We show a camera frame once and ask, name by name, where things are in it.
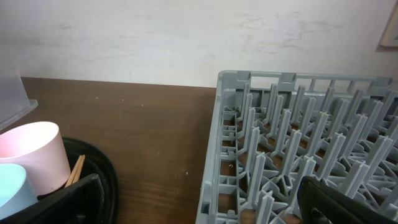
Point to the clear plastic waste bin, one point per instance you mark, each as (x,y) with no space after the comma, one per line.
(14,100)

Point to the pink cup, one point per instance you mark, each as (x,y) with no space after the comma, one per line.
(38,147)

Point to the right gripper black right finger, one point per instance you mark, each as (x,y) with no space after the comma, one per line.
(319,203)

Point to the blue cup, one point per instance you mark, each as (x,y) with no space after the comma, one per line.
(16,190)

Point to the wooden chopstick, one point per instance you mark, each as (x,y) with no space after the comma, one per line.
(79,168)
(73,173)

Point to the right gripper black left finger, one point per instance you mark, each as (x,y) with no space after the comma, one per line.
(81,202)

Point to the round black serving tray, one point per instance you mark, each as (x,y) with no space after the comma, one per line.
(96,162)

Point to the grey dishwasher rack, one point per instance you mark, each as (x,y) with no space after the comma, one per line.
(271,129)

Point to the picture frame on wall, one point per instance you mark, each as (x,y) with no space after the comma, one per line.
(389,37)

